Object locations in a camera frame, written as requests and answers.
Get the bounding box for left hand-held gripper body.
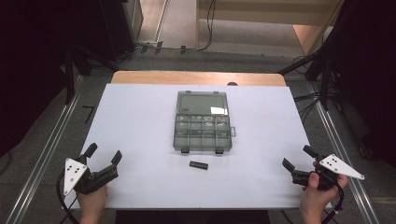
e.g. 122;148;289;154
63;155;120;197

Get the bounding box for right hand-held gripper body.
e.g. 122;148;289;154
290;153;366;191

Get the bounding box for small black rectangular block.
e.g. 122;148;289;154
189;161;209;171

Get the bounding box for clear plastic compartment box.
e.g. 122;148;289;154
172;90;237;155

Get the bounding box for person's left hand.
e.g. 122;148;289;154
76;184;109;224

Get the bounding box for person's right hand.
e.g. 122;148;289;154
299;161;349;224

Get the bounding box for white table board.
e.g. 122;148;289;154
64;83;332;210

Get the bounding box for black stand leg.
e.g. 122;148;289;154
277;52;318;76

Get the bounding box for wooden table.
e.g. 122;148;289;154
110;70;287;88

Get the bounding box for light wooden cabinet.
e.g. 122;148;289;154
195;0;346;57

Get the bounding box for aluminium floor rail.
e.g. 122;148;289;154
5;76;84;224
306;81;381;224

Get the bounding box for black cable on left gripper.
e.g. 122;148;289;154
55;171;80;224

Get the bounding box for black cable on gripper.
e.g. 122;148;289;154
320;183;346;224
55;171;80;224

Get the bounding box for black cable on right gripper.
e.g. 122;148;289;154
320;183;346;224

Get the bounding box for bundle of black cables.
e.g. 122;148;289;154
292;55;344;125

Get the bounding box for black floor cable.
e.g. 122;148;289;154
162;0;217;52

